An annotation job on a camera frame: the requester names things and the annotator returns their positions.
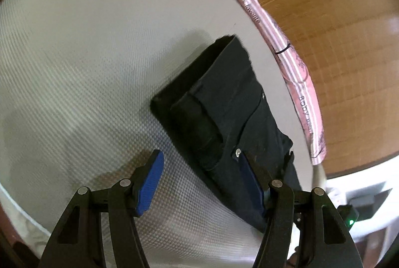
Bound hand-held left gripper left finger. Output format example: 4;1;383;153
37;150;166;268

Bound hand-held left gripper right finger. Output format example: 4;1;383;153
238;152;364;268

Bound black pants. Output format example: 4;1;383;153
150;34;302;234

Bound white boxy object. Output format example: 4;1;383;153
324;156;399;239

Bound beige blanket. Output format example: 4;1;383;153
312;162;328;192

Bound pink striped pillow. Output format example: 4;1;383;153
199;0;327;166

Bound wooden headboard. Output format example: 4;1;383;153
221;0;399;179

